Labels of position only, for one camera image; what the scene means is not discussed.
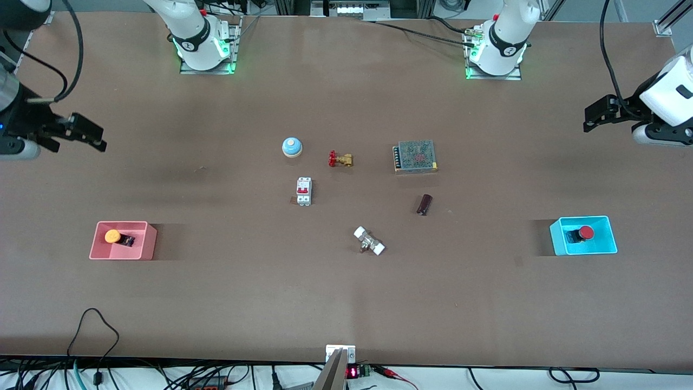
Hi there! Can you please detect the yellow push button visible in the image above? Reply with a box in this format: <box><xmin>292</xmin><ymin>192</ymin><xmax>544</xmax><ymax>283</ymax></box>
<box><xmin>104</xmin><ymin>229</ymin><xmax>135</xmax><ymax>248</ymax></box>

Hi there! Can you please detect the red push button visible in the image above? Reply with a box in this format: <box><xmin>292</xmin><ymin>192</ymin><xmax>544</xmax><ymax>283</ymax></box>
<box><xmin>566</xmin><ymin>225</ymin><xmax>596</xmax><ymax>244</ymax></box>

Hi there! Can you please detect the pink plastic box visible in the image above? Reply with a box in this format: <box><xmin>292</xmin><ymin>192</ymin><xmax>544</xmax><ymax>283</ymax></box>
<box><xmin>89</xmin><ymin>220</ymin><xmax>158</xmax><ymax>261</ymax></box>

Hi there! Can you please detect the cyan plastic box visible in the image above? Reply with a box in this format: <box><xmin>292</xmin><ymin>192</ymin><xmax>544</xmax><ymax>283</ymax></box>
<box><xmin>550</xmin><ymin>215</ymin><xmax>618</xmax><ymax>256</ymax></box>

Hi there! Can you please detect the metal mesh power supply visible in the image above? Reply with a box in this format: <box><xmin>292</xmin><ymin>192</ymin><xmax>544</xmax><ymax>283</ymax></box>
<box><xmin>393</xmin><ymin>140</ymin><xmax>439</xmax><ymax>174</ymax></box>

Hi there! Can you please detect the metal white pipe fitting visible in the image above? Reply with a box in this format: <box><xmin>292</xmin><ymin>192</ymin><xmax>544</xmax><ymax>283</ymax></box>
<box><xmin>353</xmin><ymin>226</ymin><xmax>386</xmax><ymax>256</ymax></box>

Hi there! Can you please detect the lit control unit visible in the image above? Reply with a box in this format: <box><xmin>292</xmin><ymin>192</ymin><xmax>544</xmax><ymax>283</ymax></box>
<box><xmin>311</xmin><ymin>0</ymin><xmax>391</xmax><ymax>21</ymax></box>

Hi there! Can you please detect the red clip lead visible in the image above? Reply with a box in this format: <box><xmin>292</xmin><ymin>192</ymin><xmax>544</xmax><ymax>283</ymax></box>
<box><xmin>372</xmin><ymin>366</ymin><xmax>419</xmax><ymax>390</ymax></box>

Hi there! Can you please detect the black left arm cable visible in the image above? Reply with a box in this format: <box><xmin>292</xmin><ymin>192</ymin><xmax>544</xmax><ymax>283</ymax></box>
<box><xmin>598</xmin><ymin>0</ymin><xmax>632</xmax><ymax>118</ymax></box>

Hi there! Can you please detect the aluminium frame profile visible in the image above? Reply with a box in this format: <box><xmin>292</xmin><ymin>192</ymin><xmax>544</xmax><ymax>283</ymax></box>
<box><xmin>653</xmin><ymin>0</ymin><xmax>693</xmax><ymax>37</ymax></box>

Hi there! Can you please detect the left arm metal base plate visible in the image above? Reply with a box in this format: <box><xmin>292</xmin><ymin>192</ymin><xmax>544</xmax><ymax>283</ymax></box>
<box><xmin>464</xmin><ymin>24</ymin><xmax>522</xmax><ymax>81</ymax></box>

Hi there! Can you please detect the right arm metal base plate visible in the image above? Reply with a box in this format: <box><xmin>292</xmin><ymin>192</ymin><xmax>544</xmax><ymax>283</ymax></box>
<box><xmin>180</xmin><ymin>15</ymin><xmax>242</xmax><ymax>75</ymax></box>

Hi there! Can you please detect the black looped thin cable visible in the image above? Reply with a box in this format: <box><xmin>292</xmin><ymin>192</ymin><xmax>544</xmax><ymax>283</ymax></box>
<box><xmin>67</xmin><ymin>308</ymin><xmax>120</xmax><ymax>386</ymax></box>

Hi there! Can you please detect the black cable to arm base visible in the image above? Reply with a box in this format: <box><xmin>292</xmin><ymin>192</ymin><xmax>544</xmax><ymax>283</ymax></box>
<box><xmin>374</xmin><ymin>15</ymin><xmax>478</xmax><ymax>47</ymax></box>

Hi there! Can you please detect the black coiled cable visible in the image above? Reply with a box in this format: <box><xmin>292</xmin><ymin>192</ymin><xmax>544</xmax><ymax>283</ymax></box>
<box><xmin>548</xmin><ymin>367</ymin><xmax>600</xmax><ymax>385</ymax></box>

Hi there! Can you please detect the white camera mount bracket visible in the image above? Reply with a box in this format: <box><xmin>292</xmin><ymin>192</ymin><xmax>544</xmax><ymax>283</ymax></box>
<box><xmin>325</xmin><ymin>344</ymin><xmax>356</xmax><ymax>364</ymax></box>

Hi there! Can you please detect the grey camera mount bar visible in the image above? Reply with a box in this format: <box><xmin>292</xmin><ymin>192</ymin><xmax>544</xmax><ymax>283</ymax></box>
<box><xmin>312</xmin><ymin>349</ymin><xmax>348</xmax><ymax>390</ymax></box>

